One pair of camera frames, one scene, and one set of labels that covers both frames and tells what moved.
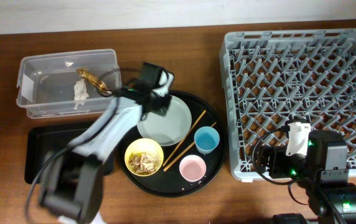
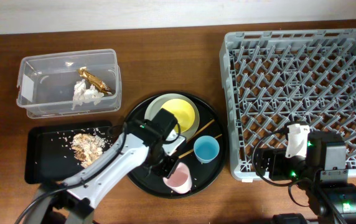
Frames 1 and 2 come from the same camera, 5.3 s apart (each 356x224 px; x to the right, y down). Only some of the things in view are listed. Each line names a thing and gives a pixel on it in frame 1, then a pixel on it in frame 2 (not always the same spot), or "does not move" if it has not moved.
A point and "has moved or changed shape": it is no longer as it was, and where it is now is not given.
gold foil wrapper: [94, 80] does not move
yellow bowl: [144, 157] has moved or changed shape
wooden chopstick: [182, 142] -> [200, 130]
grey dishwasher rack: [325, 78] does not move
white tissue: [80, 93] has moved or changed shape
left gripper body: [164, 104] -> [153, 162]
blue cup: [206, 139] -> [206, 148]
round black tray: [172, 170] does not move
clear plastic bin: [49, 84] does not move
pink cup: [192, 168] -> [180, 180]
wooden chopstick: [167, 168] -> [193, 150]
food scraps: [144, 162] has moved or changed shape
